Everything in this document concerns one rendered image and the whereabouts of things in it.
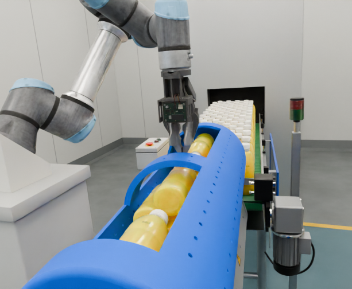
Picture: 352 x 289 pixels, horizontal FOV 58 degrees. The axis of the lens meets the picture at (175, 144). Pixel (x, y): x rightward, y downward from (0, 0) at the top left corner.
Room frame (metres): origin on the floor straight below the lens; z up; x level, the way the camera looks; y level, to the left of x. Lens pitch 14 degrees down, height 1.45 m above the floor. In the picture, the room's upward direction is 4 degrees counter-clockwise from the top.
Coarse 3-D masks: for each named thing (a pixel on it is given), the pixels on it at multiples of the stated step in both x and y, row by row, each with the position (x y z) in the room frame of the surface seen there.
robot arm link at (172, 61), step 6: (162, 54) 0.74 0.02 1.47; (168, 54) 0.73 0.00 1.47; (174, 54) 0.73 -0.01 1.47; (180, 54) 0.73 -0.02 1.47; (186, 54) 0.74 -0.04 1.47; (192, 54) 0.75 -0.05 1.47; (162, 60) 0.74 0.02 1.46; (168, 60) 0.73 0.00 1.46; (174, 60) 0.73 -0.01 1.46; (180, 60) 0.73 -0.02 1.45; (186, 60) 0.73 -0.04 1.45; (162, 66) 0.74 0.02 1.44; (168, 66) 0.73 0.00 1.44; (174, 66) 0.73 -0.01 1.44; (180, 66) 0.73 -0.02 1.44; (186, 66) 0.73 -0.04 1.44
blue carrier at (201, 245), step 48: (240, 144) 1.07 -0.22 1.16; (144, 192) 0.86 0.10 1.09; (192, 192) 0.54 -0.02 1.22; (240, 192) 0.75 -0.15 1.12; (96, 240) 0.37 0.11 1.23; (192, 240) 0.41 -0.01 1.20; (48, 288) 0.32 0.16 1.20; (96, 288) 0.30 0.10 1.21; (144, 288) 0.29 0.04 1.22; (192, 288) 0.33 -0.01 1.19
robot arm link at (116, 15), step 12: (84, 0) 0.77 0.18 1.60; (96, 0) 0.76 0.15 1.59; (108, 0) 0.76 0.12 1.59; (120, 0) 0.77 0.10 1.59; (132, 0) 0.79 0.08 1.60; (96, 12) 1.14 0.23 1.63; (108, 12) 0.78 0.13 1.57; (120, 12) 0.78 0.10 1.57; (132, 12) 0.78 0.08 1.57; (120, 24) 0.80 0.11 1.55
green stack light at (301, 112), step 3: (291, 111) 1.44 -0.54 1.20; (294, 111) 1.43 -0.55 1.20; (297, 111) 1.42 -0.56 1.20; (300, 111) 1.42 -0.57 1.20; (303, 111) 1.43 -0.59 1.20; (291, 114) 1.44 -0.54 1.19; (294, 114) 1.43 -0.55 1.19; (297, 114) 1.42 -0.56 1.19; (300, 114) 1.42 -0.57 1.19; (303, 114) 1.43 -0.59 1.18; (291, 117) 1.44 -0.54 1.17; (294, 117) 1.43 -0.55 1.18; (297, 117) 1.42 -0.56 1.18; (300, 117) 1.42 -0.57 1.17; (303, 117) 1.43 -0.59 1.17
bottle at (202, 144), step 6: (198, 138) 1.05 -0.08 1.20; (204, 138) 1.05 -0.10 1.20; (210, 138) 1.08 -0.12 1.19; (192, 144) 0.99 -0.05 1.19; (198, 144) 0.98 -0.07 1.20; (204, 144) 0.99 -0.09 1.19; (210, 144) 1.03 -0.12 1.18; (192, 150) 0.96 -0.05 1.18; (198, 150) 0.95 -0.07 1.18; (204, 150) 0.96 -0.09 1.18; (204, 156) 0.95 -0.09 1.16
